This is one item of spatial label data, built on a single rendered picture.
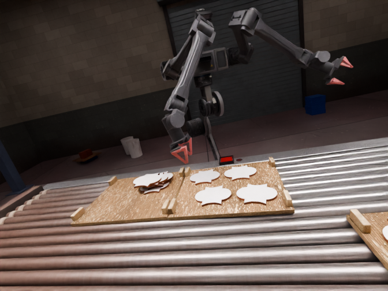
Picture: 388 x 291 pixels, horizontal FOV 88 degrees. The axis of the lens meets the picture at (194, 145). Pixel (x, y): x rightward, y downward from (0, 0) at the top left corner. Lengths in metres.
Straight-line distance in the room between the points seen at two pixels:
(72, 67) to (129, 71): 1.47
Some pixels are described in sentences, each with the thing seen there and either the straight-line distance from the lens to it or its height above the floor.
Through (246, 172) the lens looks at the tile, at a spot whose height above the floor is 0.95.
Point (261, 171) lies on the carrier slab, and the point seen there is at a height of 0.94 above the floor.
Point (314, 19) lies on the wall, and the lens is 6.30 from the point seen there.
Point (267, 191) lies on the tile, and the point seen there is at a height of 0.95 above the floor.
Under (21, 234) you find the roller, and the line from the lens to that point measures 1.17.
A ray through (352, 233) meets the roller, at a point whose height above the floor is 0.92.
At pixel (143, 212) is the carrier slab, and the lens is 0.82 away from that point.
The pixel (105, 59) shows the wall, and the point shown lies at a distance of 6.02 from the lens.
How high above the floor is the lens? 1.37
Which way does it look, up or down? 18 degrees down
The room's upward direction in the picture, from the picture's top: 13 degrees counter-clockwise
